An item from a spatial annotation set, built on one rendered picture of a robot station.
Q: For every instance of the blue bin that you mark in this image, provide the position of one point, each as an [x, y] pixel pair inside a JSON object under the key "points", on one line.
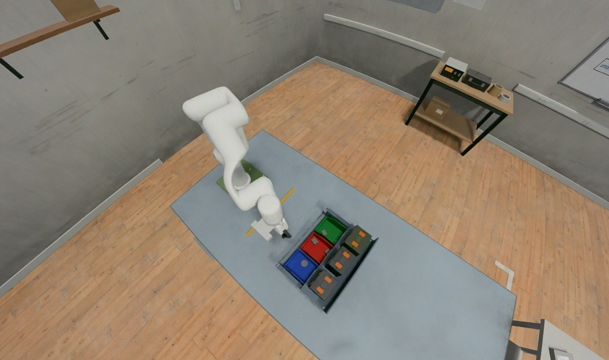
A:
{"points": [[294, 266]]}

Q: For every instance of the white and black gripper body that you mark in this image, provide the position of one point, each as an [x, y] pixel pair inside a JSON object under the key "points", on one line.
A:
{"points": [[279, 229]]}

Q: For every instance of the green open bin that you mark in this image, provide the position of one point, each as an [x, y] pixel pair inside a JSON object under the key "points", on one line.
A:
{"points": [[333, 228]]}

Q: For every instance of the red open bin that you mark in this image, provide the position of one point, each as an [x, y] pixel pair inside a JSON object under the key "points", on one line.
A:
{"points": [[316, 252]]}

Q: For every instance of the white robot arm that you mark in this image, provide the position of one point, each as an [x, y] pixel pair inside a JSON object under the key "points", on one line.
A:
{"points": [[222, 117]]}

